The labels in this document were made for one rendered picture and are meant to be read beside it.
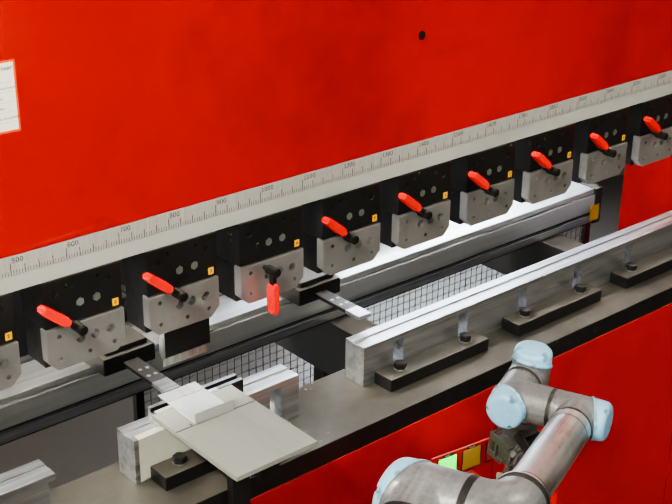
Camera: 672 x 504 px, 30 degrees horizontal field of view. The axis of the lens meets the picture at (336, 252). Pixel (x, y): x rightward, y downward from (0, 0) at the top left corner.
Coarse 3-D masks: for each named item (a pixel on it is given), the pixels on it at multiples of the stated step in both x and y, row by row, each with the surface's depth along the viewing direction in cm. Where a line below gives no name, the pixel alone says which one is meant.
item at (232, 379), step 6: (222, 378) 245; (228, 378) 245; (234, 378) 246; (240, 378) 245; (210, 384) 243; (216, 384) 244; (222, 384) 243; (228, 384) 243; (234, 384) 244; (240, 384) 245; (240, 390) 245; (162, 402) 236; (150, 408) 234; (156, 408) 235; (150, 414) 235; (150, 420) 236
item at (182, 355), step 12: (192, 324) 233; (204, 324) 235; (168, 336) 230; (180, 336) 232; (192, 336) 234; (204, 336) 235; (168, 348) 231; (180, 348) 233; (192, 348) 234; (204, 348) 238; (168, 360) 233; (180, 360) 235
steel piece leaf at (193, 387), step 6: (192, 384) 242; (198, 384) 242; (174, 390) 240; (180, 390) 240; (186, 390) 240; (192, 390) 240; (198, 390) 240; (162, 396) 238; (168, 396) 238; (174, 396) 238; (180, 396) 238
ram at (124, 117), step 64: (0, 0) 184; (64, 0) 191; (128, 0) 198; (192, 0) 206; (256, 0) 215; (320, 0) 224; (384, 0) 234; (448, 0) 246; (512, 0) 258; (576, 0) 271; (640, 0) 286; (64, 64) 194; (128, 64) 202; (192, 64) 210; (256, 64) 219; (320, 64) 229; (384, 64) 240; (448, 64) 251; (512, 64) 264; (576, 64) 278; (640, 64) 294; (64, 128) 198; (128, 128) 206; (192, 128) 215; (256, 128) 224; (320, 128) 234; (384, 128) 245; (448, 128) 257; (0, 192) 194; (64, 192) 202; (128, 192) 210; (192, 192) 219; (320, 192) 239; (0, 256) 198; (128, 256) 214
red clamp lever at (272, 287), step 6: (270, 270) 233; (276, 270) 232; (270, 276) 234; (276, 276) 232; (270, 282) 234; (276, 282) 234; (270, 288) 234; (276, 288) 234; (270, 294) 234; (276, 294) 234; (270, 300) 235; (276, 300) 235; (270, 306) 236; (276, 306) 235; (270, 312) 236; (276, 312) 236
